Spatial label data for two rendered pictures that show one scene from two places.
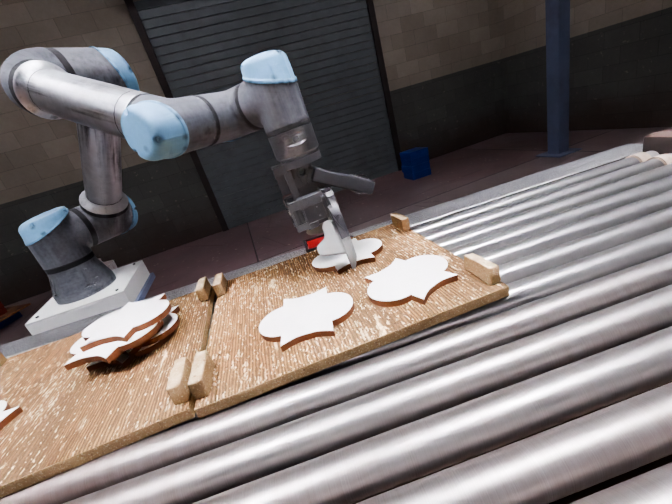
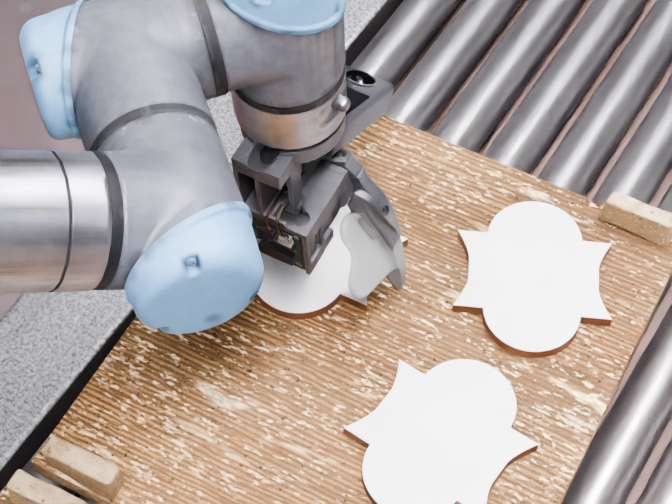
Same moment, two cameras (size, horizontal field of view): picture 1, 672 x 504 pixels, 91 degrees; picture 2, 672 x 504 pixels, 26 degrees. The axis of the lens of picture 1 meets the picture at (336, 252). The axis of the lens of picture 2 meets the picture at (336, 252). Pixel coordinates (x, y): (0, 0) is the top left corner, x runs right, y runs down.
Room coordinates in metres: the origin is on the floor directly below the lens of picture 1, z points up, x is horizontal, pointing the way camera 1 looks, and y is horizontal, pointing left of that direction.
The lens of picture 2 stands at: (0.18, 0.51, 1.88)
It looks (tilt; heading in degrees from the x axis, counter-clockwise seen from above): 55 degrees down; 306
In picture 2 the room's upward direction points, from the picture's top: straight up
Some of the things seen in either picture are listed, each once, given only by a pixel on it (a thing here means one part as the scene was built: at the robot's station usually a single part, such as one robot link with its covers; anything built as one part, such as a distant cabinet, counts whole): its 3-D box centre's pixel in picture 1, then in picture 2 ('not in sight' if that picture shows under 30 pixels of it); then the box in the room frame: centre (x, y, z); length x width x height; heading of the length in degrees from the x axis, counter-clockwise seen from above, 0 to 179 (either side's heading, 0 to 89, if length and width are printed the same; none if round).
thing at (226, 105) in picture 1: (227, 116); (128, 78); (0.62, 0.11, 1.23); 0.11 x 0.11 x 0.08; 54
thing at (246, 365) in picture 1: (330, 287); (375, 349); (0.50, 0.03, 0.93); 0.41 x 0.35 x 0.02; 98
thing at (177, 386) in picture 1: (181, 379); not in sight; (0.34, 0.23, 0.95); 0.06 x 0.02 x 0.03; 10
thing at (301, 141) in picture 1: (294, 144); (293, 92); (0.57, 0.02, 1.16); 0.08 x 0.08 x 0.05
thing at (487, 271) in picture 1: (481, 267); (638, 217); (0.39, -0.19, 0.95); 0.06 x 0.02 x 0.03; 8
